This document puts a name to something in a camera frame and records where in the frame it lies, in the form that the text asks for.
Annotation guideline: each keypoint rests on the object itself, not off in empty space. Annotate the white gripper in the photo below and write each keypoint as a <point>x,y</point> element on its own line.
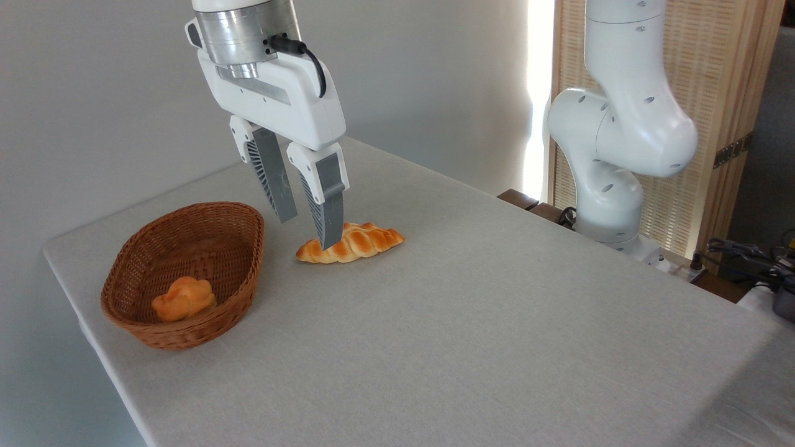
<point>292,102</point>

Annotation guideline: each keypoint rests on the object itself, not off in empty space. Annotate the long braided bread loaf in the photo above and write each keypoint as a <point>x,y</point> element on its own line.
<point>366,242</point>

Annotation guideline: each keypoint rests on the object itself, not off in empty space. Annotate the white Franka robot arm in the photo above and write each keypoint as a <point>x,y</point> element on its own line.
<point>627,124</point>

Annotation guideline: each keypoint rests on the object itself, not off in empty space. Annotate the brown wicker basket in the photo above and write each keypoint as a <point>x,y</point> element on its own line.
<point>236,279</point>

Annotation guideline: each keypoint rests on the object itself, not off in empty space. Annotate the small round bread roll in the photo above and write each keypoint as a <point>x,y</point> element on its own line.
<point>183,301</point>

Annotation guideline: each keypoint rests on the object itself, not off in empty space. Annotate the light grey tablecloth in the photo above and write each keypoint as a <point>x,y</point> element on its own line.
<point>466,323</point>

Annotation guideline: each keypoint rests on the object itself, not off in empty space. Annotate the dark brown wooden furniture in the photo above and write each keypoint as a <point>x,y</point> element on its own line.
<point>528,202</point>

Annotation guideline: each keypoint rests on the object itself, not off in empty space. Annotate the wooden woven folding screen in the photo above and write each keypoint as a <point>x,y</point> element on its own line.
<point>714,62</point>

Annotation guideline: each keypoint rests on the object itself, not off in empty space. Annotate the dark grey device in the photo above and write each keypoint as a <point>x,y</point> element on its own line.
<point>785,304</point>

